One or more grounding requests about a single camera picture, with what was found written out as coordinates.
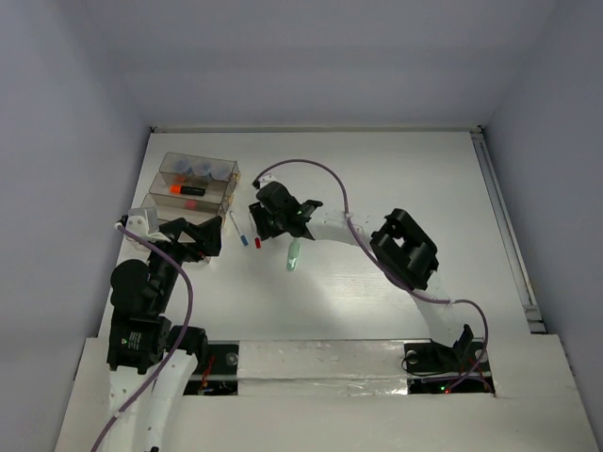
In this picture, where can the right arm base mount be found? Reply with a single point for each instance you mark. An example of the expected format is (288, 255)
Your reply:
(429, 374)

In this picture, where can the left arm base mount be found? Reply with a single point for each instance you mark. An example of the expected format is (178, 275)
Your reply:
(217, 375)

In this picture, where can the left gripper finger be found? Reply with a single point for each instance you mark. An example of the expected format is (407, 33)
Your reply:
(174, 229)
(207, 236)

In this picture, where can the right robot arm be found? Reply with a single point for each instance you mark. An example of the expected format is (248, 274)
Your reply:
(400, 248)

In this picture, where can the blue cap white marker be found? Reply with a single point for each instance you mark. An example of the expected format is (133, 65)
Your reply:
(239, 232)

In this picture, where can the clear tub of clips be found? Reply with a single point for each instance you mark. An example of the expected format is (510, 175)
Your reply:
(182, 167)

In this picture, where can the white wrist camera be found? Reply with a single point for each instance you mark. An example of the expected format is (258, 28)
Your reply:
(263, 180)
(142, 222)

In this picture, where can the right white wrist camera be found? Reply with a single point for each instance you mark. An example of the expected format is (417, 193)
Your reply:
(263, 180)

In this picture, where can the clear clip tub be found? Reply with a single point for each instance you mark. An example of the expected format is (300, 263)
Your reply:
(203, 168)
(221, 171)

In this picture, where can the pink cap black highlighter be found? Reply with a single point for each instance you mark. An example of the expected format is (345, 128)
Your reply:
(190, 204)

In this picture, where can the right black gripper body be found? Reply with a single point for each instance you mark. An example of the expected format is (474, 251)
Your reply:
(268, 224)

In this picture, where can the aluminium rail right edge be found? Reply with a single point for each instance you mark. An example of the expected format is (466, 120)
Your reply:
(517, 266)

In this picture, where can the orange cap black highlighter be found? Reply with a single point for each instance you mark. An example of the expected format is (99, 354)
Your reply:
(187, 190)

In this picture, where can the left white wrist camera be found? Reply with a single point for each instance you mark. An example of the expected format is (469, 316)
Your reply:
(142, 222)

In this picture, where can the green correction tape pen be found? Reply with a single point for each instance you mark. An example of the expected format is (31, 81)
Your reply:
(293, 254)

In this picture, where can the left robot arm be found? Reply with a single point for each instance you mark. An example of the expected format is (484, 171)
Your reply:
(152, 349)

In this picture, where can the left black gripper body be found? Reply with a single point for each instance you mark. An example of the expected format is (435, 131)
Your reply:
(187, 249)

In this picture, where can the clear tiered organizer box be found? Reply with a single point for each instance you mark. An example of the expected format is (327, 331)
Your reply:
(218, 198)

